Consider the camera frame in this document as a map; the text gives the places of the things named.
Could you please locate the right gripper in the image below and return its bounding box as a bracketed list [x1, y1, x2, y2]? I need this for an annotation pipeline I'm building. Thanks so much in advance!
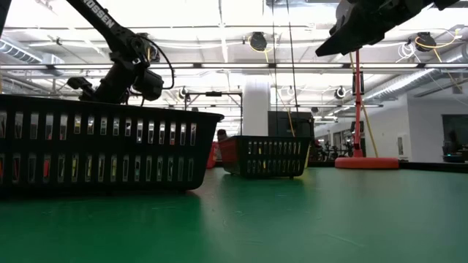
[316, 0, 460, 57]

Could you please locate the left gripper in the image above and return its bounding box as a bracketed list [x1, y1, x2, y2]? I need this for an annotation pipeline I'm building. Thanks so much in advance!
[67, 53, 165, 106]

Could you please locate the black plastic basket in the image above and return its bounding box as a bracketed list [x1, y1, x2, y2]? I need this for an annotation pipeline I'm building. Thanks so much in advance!
[0, 94, 224, 200]
[218, 134, 314, 180]

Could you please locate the black cabinet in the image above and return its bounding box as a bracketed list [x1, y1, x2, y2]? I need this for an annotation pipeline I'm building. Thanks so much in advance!
[268, 110, 315, 138]

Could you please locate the white building column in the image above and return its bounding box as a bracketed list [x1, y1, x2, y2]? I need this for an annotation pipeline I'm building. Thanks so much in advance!
[243, 80, 272, 137]

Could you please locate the red desk lamp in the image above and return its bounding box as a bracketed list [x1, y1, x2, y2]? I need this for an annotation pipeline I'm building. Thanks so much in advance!
[334, 49, 400, 170]

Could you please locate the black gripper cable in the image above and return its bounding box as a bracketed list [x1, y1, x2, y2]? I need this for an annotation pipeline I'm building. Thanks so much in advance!
[138, 34, 176, 107]

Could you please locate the black metal frame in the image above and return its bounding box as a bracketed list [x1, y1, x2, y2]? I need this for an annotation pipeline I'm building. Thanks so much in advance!
[184, 91, 244, 137]

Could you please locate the silver air duct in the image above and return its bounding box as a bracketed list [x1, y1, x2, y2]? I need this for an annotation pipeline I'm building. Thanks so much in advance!
[0, 38, 66, 78]

